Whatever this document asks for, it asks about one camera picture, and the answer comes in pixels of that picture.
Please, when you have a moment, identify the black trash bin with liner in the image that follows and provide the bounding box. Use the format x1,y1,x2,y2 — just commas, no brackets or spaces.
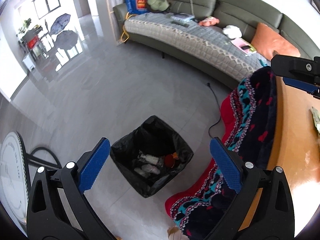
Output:
110,115,194,198

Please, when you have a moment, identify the white round fan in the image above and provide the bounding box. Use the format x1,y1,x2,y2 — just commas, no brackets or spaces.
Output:
1,131,29,227

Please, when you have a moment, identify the large orange cushion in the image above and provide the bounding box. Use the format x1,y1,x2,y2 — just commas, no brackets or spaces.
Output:
251,22,300,61

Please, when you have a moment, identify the colourful patterned fleece blanket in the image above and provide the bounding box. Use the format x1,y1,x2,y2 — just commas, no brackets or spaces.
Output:
165,67,277,239

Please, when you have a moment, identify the white plush toy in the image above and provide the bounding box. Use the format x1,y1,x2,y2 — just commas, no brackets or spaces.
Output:
222,25,242,40

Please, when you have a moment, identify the green leather sofa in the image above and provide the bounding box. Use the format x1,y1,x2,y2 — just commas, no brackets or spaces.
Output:
113,0,319,88

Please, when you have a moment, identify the pink plush toy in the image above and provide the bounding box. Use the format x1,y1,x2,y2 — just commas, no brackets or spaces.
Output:
199,16,220,27

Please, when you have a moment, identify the black remote on sofa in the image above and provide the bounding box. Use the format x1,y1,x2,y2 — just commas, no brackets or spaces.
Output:
171,21,189,28

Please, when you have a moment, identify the green hat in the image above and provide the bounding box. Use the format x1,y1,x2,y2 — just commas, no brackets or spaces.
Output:
147,0,170,12

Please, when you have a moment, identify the grey open umbrella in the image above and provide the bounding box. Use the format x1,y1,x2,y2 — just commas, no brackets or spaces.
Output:
55,30,78,50

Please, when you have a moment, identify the side table with plants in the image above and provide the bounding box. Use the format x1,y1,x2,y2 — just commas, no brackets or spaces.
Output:
16,18,49,72

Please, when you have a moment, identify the blue shopping bag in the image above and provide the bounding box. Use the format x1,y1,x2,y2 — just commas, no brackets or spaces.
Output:
125,0,148,15

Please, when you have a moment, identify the blue open umbrella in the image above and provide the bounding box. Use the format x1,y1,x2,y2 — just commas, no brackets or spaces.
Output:
50,13,71,35

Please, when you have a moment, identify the black floor cable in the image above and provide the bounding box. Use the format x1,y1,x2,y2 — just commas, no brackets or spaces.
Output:
206,82,222,138

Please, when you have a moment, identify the yellow cable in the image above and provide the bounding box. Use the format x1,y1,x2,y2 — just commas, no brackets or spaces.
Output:
120,12,137,43

